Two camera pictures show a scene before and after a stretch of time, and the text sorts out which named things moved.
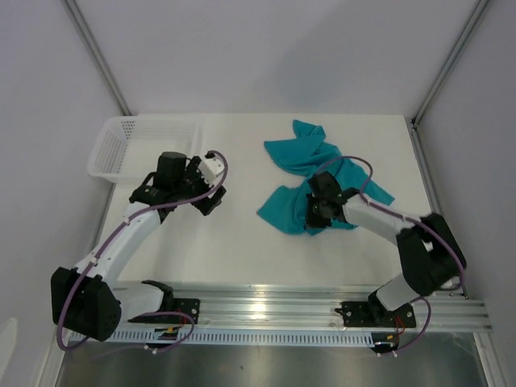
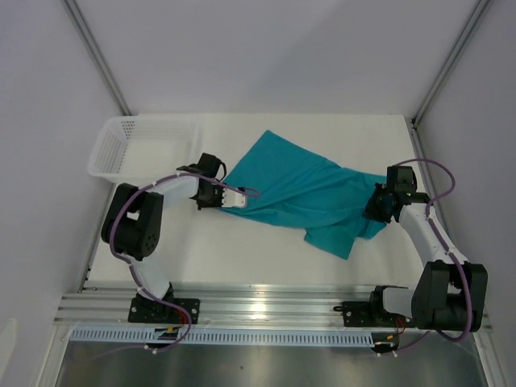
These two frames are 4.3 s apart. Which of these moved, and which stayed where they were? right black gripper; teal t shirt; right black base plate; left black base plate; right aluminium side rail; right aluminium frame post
Moved: teal t shirt; right black gripper
Stayed: right aluminium side rail; right aluminium frame post; right black base plate; left black base plate
